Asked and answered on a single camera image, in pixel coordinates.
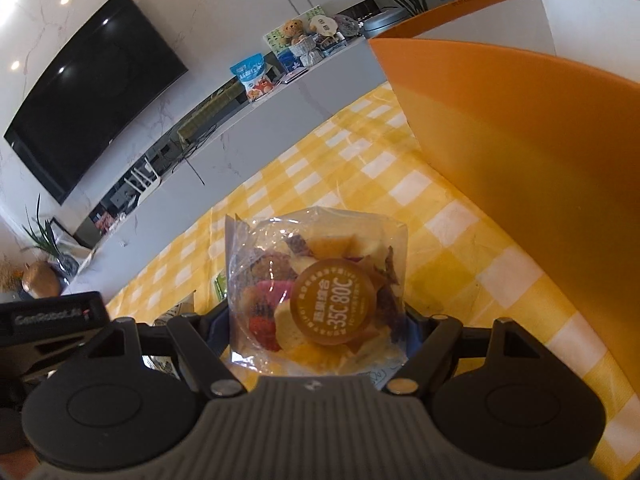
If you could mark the grey metal trash can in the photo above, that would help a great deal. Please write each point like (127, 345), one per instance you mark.
(384, 22)

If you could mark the white television cabinet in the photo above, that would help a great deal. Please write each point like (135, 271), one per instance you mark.
(260, 125)

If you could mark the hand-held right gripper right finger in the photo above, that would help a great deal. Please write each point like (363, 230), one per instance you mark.
(412, 332)

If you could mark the green plant in vase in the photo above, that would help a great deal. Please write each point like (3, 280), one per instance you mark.
(47, 240)

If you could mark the blue snack bag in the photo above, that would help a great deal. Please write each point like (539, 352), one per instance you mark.
(252, 80)

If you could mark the orange cardboard box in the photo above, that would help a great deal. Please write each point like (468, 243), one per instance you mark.
(525, 125)

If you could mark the black flat television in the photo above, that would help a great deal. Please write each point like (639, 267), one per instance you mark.
(95, 90)

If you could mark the yellow checkered tablecloth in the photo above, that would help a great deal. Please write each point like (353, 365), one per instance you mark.
(325, 185)

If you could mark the round golden vase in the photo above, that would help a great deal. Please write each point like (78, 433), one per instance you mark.
(41, 281)

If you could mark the dried fruit snack packet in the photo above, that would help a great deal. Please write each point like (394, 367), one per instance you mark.
(325, 305)

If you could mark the green patterned box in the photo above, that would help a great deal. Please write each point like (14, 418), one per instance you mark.
(272, 41)

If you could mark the blue tissue box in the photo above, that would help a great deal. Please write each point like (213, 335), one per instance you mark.
(306, 56)

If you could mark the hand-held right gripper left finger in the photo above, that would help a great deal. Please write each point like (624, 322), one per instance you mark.
(217, 340)

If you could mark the round white plush toy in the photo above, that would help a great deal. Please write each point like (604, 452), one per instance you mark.
(322, 26)

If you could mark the brown teddy bear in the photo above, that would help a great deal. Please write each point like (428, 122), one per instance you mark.
(292, 31)

